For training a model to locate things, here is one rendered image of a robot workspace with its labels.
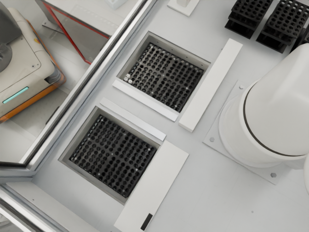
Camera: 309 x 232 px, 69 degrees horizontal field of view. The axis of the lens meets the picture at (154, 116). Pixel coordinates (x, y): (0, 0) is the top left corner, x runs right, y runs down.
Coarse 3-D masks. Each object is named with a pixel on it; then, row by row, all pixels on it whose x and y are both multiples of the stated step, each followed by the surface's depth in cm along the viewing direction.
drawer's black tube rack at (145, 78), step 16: (160, 48) 81; (144, 64) 79; (160, 64) 79; (176, 64) 79; (192, 64) 79; (144, 80) 81; (160, 80) 78; (176, 80) 80; (192, 80) 77; (160, 96) 79; (176, 96) 76
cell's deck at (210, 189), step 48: (192, 48) 75; (288, 48) 73; (96, 96) 72; (192, 96) 71; (192, 144) 67; (48, 192) 65; (96, 192) 65; (192, 192) 64; (240, 192) 63; (288, 192) 62
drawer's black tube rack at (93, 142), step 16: (96, 128) 74; (112, 128) 77; (96, 144) 73; (112, 144) 73; (128, 144) 75; (144, 144) 72; (80, 160) 72; (96, 160) 72; (112, 160) 71; (128, 160) 71; (144, 160) 74; (96, 176) 70; (112, 176) 70; (128, 176) 70; (128, 192) 69
